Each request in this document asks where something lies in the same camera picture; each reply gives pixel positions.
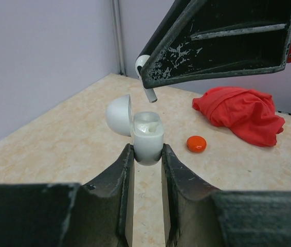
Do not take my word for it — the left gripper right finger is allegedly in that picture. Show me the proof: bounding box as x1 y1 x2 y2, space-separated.
161 145 291 246

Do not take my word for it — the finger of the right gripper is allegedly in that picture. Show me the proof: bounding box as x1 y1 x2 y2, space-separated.
142 0 291 88

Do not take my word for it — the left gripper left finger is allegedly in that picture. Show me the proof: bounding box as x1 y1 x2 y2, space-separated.
0 144 134 246

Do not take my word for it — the orange earbud charging case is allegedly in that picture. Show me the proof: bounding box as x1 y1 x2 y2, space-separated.
186 135 207 153

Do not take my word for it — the white earbud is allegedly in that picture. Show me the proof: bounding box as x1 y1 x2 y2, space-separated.
135 55 157 103

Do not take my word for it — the white earbud charging case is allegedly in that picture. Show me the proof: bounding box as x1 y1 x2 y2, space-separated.
105 95 164 166

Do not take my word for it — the red cloth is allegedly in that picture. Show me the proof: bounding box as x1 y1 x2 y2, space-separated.
192 86 285 147

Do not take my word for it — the right aluminium frame post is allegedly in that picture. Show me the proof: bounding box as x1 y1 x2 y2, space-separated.
112 0 126 76

